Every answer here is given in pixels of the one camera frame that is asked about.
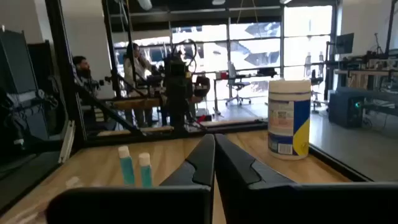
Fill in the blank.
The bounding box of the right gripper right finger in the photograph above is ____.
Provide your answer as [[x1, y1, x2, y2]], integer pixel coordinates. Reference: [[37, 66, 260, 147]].
[[214, 133, 398, 224]]

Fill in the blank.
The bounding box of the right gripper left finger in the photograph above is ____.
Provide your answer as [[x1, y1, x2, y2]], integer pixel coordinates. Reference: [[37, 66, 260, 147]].
[[45, 133, 216, 224]]

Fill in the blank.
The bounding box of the blue mouthwash bottle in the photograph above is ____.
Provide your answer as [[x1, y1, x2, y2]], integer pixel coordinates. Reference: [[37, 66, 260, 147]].
[[138, 152, 154, 189]]

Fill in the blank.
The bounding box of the small white cap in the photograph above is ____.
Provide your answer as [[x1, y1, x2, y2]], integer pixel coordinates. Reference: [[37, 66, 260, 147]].
[[118, 145, 136, 187]]

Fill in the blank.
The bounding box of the white wipes canister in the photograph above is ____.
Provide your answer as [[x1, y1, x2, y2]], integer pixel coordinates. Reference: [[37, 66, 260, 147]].
[[267, 79, 312, 161]]

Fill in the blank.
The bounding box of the silver aluminium extrusion bar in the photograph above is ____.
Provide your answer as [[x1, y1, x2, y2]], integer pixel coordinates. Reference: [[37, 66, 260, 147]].
[[58, 120, 76, 164]]

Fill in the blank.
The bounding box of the neighbouring wooden table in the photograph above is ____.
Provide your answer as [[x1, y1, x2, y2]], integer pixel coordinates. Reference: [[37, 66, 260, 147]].
[[107, 96, 205, 111]]

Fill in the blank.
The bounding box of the black computer tower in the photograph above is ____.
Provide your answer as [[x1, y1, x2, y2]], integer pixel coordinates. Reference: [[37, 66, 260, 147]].
[[328, 89, 366, 129]]

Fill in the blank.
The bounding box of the office chair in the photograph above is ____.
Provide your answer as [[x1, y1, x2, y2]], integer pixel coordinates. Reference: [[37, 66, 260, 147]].
[[224, 61, 252, 106]]

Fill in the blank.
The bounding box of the person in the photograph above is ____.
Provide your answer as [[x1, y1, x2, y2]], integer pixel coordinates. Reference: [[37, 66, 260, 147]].
[[72, 55, 101, 98], [123, 42, 154, 127]]

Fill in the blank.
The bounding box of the dark backpack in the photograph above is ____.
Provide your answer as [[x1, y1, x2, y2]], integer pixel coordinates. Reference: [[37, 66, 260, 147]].
[[0, 86, 60, 153]]

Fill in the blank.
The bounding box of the black monitor on stand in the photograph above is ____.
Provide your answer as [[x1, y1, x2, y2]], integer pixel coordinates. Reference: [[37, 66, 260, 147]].
[[334, 32, 355, 55]]

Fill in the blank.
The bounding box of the dark upright panel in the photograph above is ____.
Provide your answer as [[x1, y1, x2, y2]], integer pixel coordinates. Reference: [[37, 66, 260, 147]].
[[0, 27, 40, 94]]

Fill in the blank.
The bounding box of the black aluminium table frame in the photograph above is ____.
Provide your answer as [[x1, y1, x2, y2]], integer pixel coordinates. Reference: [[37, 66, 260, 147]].
[[0, 0, 373, 215]]

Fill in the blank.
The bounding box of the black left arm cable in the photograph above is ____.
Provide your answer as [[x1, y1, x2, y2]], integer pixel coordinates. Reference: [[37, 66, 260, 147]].
[[170, 38, 198, 74]]

